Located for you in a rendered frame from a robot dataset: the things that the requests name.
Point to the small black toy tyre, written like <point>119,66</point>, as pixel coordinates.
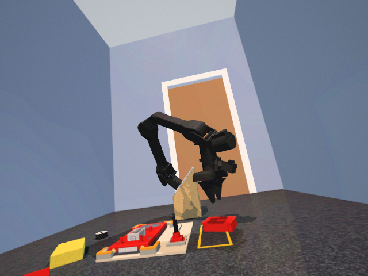
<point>101,235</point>

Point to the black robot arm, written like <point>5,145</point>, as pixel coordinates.
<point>192,130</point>

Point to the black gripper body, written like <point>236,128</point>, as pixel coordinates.
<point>208,173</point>

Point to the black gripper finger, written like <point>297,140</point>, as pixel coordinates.
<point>218,187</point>
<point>208,188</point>

